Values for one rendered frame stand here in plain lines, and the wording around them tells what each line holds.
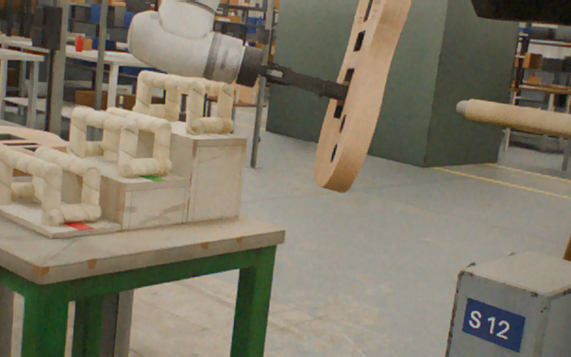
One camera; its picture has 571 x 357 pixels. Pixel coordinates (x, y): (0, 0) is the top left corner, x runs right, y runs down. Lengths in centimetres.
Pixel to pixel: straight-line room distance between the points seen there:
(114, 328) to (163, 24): 96
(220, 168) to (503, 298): 99
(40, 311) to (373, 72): 68
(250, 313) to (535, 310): 100
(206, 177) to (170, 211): 11
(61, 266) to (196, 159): 42
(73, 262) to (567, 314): 81
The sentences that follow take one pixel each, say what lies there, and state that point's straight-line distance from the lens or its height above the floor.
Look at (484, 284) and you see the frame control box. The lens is 85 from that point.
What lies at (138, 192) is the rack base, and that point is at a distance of 160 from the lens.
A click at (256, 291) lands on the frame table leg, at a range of 173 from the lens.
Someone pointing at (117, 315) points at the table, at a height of 56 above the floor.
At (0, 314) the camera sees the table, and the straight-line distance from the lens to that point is 267.
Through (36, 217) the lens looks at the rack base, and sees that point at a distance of 161.
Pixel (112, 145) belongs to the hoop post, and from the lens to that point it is 180.
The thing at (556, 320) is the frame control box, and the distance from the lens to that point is 85.
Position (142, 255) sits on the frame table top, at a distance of 148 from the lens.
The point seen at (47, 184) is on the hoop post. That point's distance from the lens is 154.
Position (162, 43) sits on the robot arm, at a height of 128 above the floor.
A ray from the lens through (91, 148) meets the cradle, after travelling 179.
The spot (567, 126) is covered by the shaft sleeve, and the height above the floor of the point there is 125.
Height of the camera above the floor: 133
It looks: 10 degrees down
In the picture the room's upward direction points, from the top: 7 degrees clockwise
